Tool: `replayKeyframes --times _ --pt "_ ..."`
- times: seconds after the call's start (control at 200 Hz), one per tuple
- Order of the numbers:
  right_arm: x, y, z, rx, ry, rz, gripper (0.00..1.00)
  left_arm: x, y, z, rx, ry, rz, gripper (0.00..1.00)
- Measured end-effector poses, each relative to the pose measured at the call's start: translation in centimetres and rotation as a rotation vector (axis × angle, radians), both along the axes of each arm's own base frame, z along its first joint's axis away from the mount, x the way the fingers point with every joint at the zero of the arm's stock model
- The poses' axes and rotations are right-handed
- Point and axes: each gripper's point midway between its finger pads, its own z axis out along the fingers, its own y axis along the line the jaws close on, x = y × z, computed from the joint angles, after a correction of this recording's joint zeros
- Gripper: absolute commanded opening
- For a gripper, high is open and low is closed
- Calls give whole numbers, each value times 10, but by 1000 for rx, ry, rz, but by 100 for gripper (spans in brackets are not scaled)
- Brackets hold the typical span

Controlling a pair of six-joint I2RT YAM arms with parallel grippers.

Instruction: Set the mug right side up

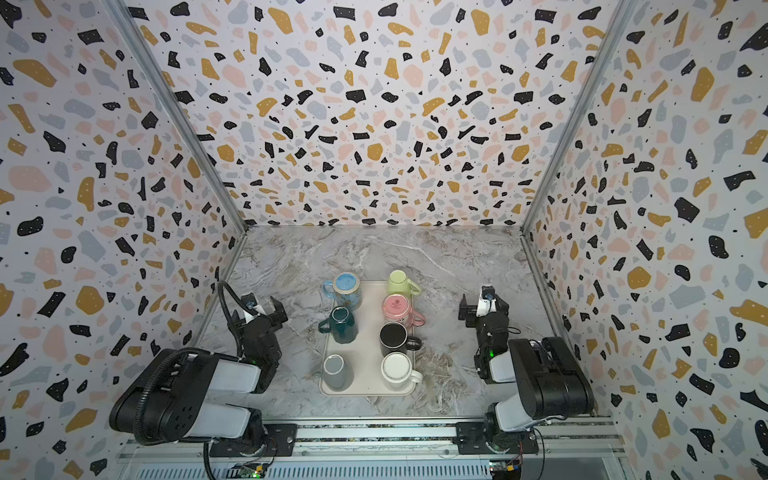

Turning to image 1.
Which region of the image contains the pink mug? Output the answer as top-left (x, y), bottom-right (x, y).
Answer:
top-left (382, 294), bottom-right (425, 328)

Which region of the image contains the light blue mug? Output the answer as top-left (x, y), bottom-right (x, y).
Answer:
top-left (322, 272), bottom-right (362, 310)

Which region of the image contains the light green mug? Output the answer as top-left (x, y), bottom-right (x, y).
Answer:
top-left (387, 270), bottom-right (422, 299)

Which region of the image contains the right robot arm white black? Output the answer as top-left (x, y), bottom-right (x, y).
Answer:
top-left (456, 286), bottom-right (595, 455)

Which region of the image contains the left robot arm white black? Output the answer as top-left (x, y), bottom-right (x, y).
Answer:
top-left (109, 298), bottom-right (288, 454)

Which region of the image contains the dark green mug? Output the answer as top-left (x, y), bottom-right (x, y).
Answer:
top-left (318, 306), bottom-right (358, 344)

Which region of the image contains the black mug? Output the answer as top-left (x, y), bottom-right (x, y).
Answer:
top-left (379, 322), bottom-right (423, 356)

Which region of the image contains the grey mug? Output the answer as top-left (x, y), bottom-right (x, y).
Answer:
top-left (322, 353), bottom-right (354, 392)

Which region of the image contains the white mug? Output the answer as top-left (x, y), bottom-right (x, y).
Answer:
top-left (380, 352), bottom-right (423, 390)

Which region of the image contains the beige serving tray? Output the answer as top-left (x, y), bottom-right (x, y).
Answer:
top-left (319, 280), bottom-right (416, 397)

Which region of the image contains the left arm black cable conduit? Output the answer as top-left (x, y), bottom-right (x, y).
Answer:
top-left (131, 280), bottom-right (253, 446)

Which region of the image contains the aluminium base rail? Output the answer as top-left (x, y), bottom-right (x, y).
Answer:
top-left (116, 417), bottom-right (634, 479)

